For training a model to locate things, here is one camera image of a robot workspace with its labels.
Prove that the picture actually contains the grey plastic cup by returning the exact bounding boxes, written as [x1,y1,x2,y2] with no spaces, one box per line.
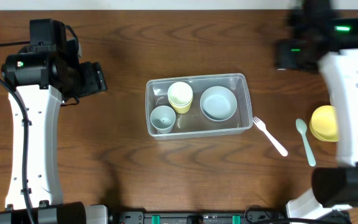
[150,106,176,134]

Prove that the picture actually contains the white plastic cup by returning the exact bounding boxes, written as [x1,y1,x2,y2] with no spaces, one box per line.
[168,82,193,106]

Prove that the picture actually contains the yellow plastic cup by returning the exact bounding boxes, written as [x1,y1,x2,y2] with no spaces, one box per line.
[169,100,192,114]

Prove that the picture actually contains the grey plastic bowl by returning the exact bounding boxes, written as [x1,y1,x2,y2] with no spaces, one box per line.
[200,86,237,122]

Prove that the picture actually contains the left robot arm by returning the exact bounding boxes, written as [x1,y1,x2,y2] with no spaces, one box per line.
[0,19,110,223]

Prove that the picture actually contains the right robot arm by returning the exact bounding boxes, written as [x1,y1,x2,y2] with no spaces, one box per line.
[275,0,358,223]

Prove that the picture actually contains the clear plastic container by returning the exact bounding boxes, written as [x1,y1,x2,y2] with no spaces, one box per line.
[145,73,253,140]

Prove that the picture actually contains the pale green plastic spoon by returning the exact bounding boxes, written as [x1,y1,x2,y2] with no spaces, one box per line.
[295,118,316,167]

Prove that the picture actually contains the yellow plastic bowl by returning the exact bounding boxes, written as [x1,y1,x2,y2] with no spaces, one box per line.
[309,105,339,142]

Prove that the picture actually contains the white plastic fork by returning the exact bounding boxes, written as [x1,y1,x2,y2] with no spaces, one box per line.
[252,116,288,157]

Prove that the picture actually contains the left black cable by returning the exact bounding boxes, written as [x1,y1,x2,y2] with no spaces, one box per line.
[0,40,35,224]

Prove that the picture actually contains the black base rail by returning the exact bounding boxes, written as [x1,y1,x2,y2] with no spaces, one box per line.
[107,207,351,224]

